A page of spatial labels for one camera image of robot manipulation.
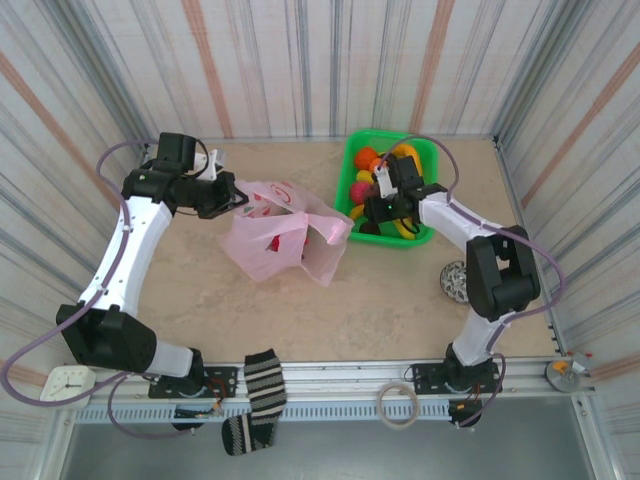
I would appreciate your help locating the fake red apple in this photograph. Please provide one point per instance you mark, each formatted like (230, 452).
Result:
(359, 192)

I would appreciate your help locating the patterned ceramic bowl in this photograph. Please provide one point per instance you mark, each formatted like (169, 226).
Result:
(452, 282)

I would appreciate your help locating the fake yellow mango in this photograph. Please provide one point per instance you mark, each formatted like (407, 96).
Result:
(364, 176)

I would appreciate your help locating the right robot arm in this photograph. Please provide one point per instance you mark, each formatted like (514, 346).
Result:
(500, 270)

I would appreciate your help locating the white square clock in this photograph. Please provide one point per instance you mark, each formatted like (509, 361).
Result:
(67, 387)

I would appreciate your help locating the fake dark purple fruit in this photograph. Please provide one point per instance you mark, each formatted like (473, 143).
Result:
(369, 229)

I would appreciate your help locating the black connector board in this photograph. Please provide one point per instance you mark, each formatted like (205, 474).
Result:
(192, 414)
(462, 407)

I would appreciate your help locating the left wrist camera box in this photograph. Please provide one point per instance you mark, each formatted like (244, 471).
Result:
(212, 165)

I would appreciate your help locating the fake dragon fruit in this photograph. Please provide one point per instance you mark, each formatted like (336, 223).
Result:
(272, 244)

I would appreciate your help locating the small metal clamp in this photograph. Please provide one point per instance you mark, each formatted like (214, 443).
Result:
(580, 361)

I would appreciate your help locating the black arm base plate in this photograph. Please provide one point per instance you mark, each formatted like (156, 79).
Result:
(225, 377)
(425, 375)

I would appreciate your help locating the green plastic basket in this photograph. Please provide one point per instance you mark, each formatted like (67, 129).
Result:
(390, 242)

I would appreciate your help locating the aluminium frame rail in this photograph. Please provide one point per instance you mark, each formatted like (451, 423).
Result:
(340, 372)

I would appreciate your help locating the black striped sock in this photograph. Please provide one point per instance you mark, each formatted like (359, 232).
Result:
(262, 390)

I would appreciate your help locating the fake yellow banana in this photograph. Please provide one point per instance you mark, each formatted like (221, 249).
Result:
(356, 212)
(405, 231)

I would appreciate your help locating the fake red-orange persimmon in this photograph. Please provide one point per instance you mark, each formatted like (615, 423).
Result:
(376, 162)

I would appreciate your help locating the pink printed plastic bag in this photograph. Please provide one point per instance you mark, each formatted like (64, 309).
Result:
(265, 260)

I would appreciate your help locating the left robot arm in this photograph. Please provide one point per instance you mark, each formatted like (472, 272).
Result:
(125, 260)

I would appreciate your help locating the fake orange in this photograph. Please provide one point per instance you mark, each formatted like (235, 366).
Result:
(363, 156)

